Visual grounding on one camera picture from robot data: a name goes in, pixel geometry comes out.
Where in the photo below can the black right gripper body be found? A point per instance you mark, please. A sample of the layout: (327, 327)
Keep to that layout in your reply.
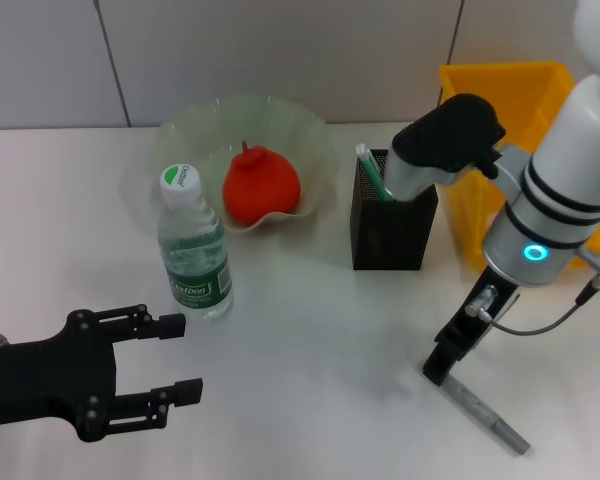
(480, 315)

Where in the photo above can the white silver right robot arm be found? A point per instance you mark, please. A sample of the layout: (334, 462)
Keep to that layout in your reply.
(555, 190)

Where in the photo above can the yellow plastic bin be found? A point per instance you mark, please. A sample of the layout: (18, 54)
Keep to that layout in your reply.
(520, 100)

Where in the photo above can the black mesh pen holder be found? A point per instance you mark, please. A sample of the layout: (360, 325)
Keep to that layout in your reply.
(390, 235)

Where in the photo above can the translucent green fruit bowl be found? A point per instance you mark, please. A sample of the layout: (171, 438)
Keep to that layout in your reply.
(280, 125)

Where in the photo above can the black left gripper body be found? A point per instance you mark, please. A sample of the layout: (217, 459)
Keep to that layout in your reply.
(45, 375)

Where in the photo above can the grey marker pen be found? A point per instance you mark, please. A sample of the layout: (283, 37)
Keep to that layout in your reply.
(485, 412)

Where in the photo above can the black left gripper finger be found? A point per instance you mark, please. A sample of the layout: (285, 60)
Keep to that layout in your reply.
(170, 326)
(187, 391)

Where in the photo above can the red-orange toy orange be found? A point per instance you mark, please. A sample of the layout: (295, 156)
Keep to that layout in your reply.
(260, 185)

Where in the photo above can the clear green-label water bottle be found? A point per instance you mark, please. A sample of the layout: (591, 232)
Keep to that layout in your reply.
(195, 260)

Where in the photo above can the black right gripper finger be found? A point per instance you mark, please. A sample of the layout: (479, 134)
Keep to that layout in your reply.
(440, 365)

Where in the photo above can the mint green utility knife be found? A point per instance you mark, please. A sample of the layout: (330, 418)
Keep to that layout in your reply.
(375, 175)

